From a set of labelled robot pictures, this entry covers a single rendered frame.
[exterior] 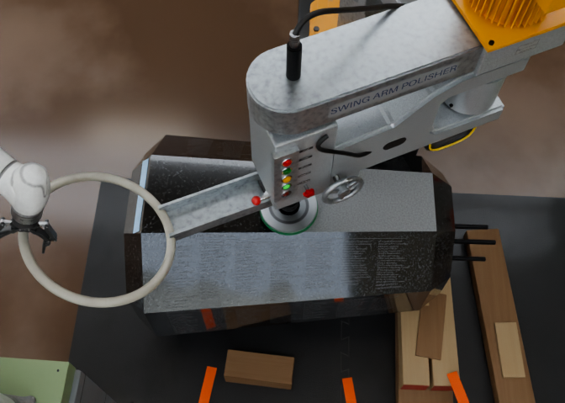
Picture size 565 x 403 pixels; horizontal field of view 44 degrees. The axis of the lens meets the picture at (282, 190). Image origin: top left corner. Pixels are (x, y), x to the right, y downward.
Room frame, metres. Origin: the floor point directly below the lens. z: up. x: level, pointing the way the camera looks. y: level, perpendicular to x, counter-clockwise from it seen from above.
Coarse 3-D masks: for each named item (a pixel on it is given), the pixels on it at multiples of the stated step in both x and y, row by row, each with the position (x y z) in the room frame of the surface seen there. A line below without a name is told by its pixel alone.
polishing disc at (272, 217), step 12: (300, 204) 1.14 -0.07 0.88; (312, 204) 1.15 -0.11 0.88; (264, 216) 1.09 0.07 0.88; (276, 216) 1.09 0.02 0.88; (288, 216) 1.10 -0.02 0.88; (300, 216) 1.10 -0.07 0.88; (312, 216) 1.10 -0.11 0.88; (276, 228) 1.05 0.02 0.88; (288, 228) 1.05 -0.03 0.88; (300, 228) 1.05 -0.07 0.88
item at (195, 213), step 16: (256, 176) 1.14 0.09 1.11; (208, 192) 1.07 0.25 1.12; (224, 192) 1.09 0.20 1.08; (240, 192) 1.10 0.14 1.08; (256, 192) 1.10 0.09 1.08; (160, 208) 1.01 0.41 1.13; (176, 208) 1.03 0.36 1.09; (192, 208) 1.03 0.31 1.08; (208, 208) 1.03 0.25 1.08; (224, 208) 1.03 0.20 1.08; (240, 208) 1.01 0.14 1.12; (256, 208) 1.03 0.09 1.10; (176, 224) 0.97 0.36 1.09; (192, 224) 0.97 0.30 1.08; (208, 224) 0.96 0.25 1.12; (176, 240) 0.91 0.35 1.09
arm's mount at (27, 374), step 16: (0, 368) 0.52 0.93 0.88; (16, 368) 0.52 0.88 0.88; (32, 368) 0.52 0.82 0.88; (48, 368) 0.52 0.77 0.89; (64, 368) 0.52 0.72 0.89; (0, 384) 0.47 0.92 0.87; (16, 384) 0.47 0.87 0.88; (32, 384) 0.47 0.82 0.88; (48, 384) 0.47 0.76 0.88; (64, 384) 0.47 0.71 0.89; (48, 400) 0.42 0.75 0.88; (64, 400) 0.43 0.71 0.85
